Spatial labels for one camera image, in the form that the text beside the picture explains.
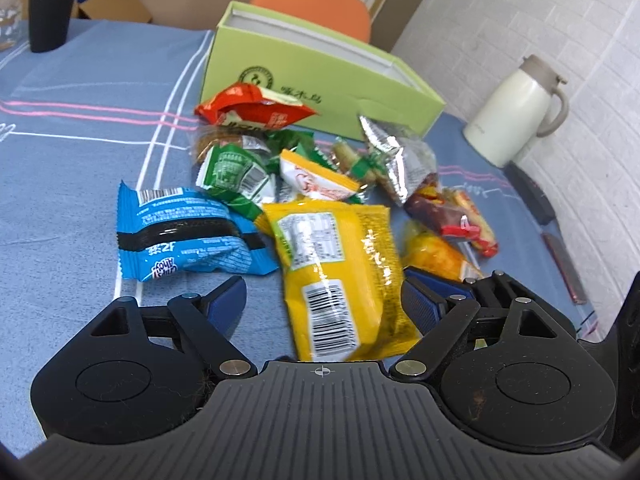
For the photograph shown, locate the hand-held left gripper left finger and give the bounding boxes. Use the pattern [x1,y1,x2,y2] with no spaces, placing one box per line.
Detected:
[89,275,252,379]

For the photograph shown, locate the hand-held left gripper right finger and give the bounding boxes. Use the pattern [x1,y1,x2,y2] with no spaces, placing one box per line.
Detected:
[390,269,576,382]

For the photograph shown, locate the orange yellow snack packet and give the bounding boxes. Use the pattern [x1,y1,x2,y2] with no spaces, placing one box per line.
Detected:
[402,220,484,282]

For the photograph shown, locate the blue cookie packet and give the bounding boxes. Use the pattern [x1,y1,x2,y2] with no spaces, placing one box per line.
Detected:
[116,180,281,284]

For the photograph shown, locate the dark red snack packet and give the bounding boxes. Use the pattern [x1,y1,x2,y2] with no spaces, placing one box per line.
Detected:
[404,185,500,259]

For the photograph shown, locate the green snack packet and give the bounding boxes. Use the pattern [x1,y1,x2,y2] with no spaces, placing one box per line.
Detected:
[196,142,277,211]

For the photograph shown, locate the silver foil snack packet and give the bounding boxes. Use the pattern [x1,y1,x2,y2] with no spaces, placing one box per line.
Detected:
[357,114,439,206]

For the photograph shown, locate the orange white snack packet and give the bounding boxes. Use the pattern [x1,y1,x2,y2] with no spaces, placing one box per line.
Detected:
[279,149,371,204]

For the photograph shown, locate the green candy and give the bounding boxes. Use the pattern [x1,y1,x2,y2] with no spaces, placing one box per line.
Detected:
[330,140,382,187]

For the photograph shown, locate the clear brown cookie packet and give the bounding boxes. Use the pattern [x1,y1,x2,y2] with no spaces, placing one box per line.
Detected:
[192,127,272,166]

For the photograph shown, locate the small green wrapper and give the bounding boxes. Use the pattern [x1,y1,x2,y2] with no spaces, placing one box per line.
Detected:
[265,130,317,162]

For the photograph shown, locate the green cardboard box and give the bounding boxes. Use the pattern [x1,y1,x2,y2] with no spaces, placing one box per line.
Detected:
[200,1,447,142]

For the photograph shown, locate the reddish brown flat bar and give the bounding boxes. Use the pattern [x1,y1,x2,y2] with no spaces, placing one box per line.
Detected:
[542,231,589,306]

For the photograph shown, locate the black flat object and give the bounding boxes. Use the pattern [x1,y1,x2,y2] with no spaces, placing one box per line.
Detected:
[505,162,557,225]

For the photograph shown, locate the blue striped tablecloth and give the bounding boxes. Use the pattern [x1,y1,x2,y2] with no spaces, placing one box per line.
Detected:
[0,19,608,461]

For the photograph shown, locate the white thermos jug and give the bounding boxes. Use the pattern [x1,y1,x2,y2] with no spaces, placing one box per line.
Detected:
[462,55,570,169]

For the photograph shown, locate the orange chair back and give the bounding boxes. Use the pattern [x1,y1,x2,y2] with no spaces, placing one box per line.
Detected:
[250,0,372,44]

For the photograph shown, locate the brown cardboard box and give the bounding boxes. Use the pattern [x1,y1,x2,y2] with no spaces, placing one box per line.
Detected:
[77,0,154,24]

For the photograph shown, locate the black tumbler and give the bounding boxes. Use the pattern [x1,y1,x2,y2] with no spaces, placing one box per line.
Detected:
[28,0,81,54]

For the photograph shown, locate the glass jar pink lid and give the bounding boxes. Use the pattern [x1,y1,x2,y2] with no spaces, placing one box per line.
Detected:
[0,0,26,52]

